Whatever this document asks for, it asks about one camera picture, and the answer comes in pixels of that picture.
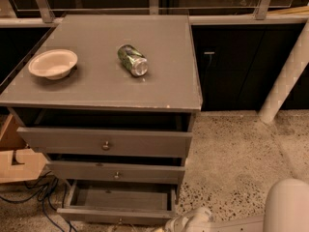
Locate grey bottom drawer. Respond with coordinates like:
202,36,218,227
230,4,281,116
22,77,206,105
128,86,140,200
57,180,176,225

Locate grey drawer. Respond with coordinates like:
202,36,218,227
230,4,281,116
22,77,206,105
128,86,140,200
57,180,176,225
16,109,193,159
47,154,184,185

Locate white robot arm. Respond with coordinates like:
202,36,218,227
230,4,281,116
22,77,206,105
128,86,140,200
154,179,309,232

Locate grey top drawer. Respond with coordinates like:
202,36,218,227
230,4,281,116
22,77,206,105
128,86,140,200
16,109,193,159

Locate grey drawer cabinet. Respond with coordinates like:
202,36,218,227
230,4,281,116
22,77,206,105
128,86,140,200
0,14,204,205

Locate grey middle drawer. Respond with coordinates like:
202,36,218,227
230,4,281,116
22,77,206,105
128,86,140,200
47,154,184,185

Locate green soda can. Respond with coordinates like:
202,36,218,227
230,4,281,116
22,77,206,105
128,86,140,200
117,44,149,77

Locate white paper bowl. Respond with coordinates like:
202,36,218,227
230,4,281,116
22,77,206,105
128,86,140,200
28,49,78,80

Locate white diagonal pillar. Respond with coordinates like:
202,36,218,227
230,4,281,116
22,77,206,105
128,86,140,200
258,20,309,124

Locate black low wall cabinet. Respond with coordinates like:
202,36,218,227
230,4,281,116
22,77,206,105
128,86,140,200
192,23,304,111

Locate blue black floor cables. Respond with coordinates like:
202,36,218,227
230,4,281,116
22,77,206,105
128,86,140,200
0,171,78,232

